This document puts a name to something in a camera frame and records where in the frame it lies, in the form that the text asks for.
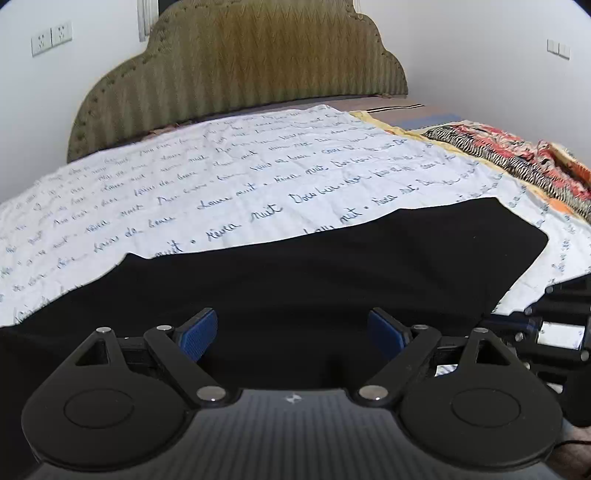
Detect white script-print bed sheet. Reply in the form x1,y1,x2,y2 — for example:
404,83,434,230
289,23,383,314
1,105,590,325

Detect white wall light switch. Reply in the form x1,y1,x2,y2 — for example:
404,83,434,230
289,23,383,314
547,39,571,60

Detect white double wall socket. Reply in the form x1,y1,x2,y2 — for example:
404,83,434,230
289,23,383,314
30,21,73,57

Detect black pants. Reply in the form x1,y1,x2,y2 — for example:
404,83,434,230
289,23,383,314
1,198,548,450

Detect floral patterned blanket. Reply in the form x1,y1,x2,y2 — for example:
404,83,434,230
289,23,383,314
421,120,591,220

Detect yellow orange cloth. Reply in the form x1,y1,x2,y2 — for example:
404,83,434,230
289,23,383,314
348,109,591,227

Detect olive upholstered headboard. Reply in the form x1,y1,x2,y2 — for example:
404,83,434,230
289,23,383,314
67,1,409,162

